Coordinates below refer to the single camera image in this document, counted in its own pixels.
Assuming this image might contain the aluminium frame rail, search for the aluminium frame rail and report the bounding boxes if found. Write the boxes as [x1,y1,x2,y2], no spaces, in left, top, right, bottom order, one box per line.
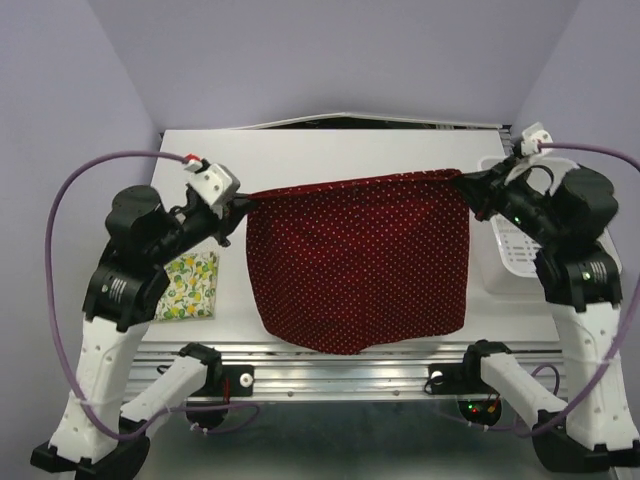
[124,340,568,403]

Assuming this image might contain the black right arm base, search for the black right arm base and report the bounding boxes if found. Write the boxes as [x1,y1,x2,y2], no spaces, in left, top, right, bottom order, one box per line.
[423,363,514,433]

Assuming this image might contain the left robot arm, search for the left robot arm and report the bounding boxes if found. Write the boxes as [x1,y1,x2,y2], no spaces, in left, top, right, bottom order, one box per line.
[30,186,254,479]

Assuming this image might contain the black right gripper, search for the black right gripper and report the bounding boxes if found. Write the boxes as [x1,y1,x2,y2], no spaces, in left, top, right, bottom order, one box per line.
[454,151,565,244]

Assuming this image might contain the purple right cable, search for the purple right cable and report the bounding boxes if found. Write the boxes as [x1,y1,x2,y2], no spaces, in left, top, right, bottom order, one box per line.
[439,142,640,439]

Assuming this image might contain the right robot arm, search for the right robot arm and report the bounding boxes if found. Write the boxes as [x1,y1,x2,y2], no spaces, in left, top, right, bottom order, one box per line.
[453,158,639,473]

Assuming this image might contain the lemon print folded skirt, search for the lemon print folded skirt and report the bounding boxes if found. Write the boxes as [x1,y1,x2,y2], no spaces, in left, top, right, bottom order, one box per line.
[154,251,219,323]

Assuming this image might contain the purple cable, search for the purple cable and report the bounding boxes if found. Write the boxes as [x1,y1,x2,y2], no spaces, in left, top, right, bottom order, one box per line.
[44,150,261,441]
[439,142,640,439]

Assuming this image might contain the white plastic basket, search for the white plastic basket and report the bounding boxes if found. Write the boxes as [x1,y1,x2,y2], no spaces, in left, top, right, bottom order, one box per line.
[470,157,623,295]

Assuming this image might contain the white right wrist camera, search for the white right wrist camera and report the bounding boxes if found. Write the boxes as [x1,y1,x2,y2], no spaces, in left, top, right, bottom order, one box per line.
[505,122,552,185]

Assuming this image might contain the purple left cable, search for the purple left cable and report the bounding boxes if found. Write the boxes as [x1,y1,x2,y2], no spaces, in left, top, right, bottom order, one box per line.
[44,150,261,441]

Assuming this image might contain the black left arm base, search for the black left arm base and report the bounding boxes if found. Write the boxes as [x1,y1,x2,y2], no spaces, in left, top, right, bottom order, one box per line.
[182,364,260,435]

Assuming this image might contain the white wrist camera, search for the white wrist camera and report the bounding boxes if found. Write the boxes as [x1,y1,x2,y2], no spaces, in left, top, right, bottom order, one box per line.
[184,155,241,211]
[505,122,552,185]

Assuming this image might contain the red polka dot skirt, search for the red polka dot skirt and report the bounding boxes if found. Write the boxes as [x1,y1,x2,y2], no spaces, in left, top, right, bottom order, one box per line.
[246,169,470,355]

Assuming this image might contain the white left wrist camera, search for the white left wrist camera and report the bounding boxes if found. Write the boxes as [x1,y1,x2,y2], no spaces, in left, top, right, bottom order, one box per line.
[184,155,241,211]

